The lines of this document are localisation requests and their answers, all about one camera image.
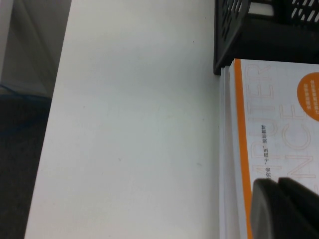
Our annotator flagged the black plastic book stand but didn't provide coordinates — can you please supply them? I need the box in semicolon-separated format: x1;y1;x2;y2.
213;0;319;75

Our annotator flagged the white orange ROS2 book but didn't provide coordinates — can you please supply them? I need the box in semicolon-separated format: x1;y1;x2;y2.
229;59;319;239

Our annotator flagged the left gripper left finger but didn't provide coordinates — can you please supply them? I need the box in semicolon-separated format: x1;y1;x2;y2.
250;178;300;239

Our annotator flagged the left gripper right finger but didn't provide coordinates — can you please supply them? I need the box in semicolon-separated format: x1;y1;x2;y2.
278;177;319;239

